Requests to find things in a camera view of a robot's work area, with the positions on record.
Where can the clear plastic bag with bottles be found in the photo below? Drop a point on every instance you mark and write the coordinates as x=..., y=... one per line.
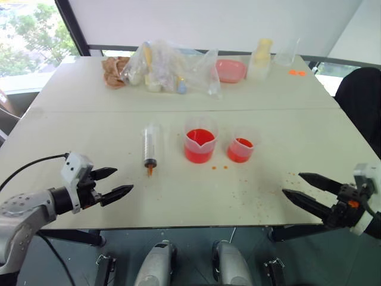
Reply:
x=160, y=62

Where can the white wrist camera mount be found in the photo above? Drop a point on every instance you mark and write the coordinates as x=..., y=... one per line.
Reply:
x=73, y=167
x=365, y=171

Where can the black office chair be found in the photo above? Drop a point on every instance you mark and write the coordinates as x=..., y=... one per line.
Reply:
x=361, y=101

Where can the silver rounded robot leg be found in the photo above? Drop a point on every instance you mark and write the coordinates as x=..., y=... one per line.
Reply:
x=232, y=265
x=156, y=265

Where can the large beaker with red liquid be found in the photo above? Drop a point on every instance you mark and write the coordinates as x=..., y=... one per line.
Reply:
x=199, y=149

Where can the small beaker with red liquid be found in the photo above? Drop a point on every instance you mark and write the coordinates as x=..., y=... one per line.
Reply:
x=239, y=152

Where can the brown crumpled cloth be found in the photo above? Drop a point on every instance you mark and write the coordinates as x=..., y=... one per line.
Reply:
x=111, y=74

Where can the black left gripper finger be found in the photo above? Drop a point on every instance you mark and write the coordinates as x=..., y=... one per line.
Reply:
x=105, y=172
x=117, y=193

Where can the black metal clamp bracket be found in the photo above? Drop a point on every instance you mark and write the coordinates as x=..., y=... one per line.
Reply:
x=275, y=272
x=105, y=269

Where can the small orange cap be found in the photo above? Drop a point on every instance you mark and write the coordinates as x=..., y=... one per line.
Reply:
x=302, y=73
x=292, y=71

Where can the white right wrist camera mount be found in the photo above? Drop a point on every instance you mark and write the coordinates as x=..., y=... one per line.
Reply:
x=365, y=171

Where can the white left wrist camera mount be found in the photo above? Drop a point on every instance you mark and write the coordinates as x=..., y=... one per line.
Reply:
x=73, y=167

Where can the clear bottle cream lid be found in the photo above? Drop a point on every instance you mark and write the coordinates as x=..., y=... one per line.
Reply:
x=260, y=59

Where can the empty clear plastic bag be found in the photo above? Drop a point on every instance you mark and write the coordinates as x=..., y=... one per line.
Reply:
x=209, y=71

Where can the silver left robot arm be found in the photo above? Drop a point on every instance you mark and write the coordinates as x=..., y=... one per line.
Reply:
x=21, y=214

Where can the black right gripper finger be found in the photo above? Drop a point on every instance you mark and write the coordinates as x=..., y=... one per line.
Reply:
x=309, y=204
x=323, y=182

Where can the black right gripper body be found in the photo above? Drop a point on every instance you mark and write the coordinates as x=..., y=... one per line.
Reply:
x=345, y=211

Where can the pink plastic dish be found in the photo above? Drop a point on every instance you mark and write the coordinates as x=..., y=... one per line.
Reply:
x=230, y=71

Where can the empty clear measuring beaker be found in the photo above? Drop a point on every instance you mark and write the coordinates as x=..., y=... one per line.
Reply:
x=285, y=55

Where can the black table leg bar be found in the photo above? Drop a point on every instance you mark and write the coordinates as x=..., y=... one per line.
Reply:
x=297, y=232
x=74, y=236

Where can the clear plastic syringe orange tip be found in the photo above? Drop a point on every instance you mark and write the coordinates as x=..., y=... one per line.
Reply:
x=150, y=146

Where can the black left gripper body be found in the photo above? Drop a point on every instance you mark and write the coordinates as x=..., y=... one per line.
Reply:
x=87, y=190

